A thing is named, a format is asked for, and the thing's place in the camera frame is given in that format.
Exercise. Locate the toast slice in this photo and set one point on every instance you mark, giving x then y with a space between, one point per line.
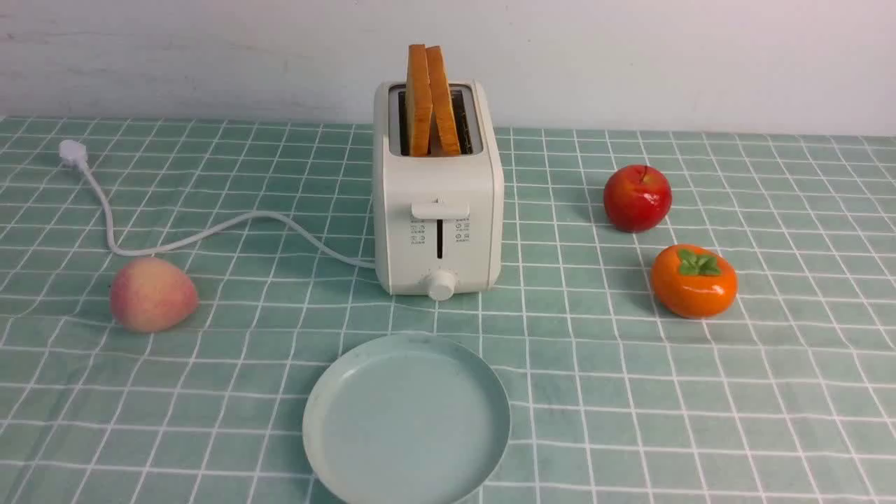
418 101
442 102

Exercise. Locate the white two-slot toaster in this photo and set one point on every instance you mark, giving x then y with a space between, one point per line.
438 221

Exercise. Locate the light green round plate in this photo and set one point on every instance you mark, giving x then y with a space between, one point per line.
406 418

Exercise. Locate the red apple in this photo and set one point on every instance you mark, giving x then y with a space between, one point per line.
636 198

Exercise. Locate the orange persimmon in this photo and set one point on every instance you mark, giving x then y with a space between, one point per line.
693 282

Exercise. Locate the pink peach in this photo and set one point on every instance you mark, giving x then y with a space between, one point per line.
150 295

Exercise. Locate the green checkered tablecloth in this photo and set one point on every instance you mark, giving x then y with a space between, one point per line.
788 396

